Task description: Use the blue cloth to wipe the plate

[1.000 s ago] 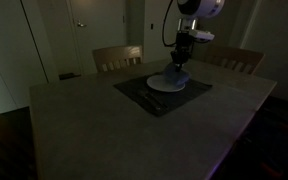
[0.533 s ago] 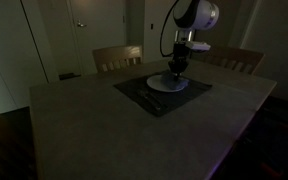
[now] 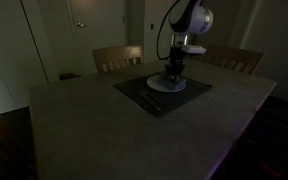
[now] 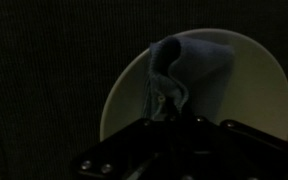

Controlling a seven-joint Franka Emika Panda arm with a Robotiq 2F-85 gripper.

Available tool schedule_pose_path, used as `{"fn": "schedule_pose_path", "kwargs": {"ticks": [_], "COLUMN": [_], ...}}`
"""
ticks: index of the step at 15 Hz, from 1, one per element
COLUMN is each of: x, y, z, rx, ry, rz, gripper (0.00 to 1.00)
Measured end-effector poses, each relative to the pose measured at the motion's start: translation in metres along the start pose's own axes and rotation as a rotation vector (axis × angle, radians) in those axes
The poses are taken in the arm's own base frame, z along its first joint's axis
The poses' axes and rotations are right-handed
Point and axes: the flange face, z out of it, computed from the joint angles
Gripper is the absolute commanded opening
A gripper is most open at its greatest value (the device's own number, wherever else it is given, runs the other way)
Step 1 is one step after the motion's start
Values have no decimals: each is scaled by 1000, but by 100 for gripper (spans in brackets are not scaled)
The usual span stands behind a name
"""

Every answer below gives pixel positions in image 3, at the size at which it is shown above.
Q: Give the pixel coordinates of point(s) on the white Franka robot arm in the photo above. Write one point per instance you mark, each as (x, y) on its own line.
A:
(197, 18)

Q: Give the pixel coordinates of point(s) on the dark woven placemat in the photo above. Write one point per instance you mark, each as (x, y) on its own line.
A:
(140, 91)

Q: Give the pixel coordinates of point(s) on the dark wall switch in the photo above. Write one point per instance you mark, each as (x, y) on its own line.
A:
(151, 26)

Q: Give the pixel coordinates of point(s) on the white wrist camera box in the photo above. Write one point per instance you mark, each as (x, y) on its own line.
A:
(194, 49)

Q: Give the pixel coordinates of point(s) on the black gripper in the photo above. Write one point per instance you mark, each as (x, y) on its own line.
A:
(176, 63)

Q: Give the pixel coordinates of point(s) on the metal table knife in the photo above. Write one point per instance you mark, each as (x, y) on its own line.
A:
(157, 100)

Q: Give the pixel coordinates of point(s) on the metal fork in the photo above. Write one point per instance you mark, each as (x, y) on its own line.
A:
(144, 95)

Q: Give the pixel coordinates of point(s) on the white room door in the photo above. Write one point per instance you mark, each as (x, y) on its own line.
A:
(99, 30)

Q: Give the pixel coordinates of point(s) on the white round plate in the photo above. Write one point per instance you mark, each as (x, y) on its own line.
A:
(157, 85)

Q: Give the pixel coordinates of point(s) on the light wooden slatted chair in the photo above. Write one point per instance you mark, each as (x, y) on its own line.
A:
(117, 55)
(232, 55)

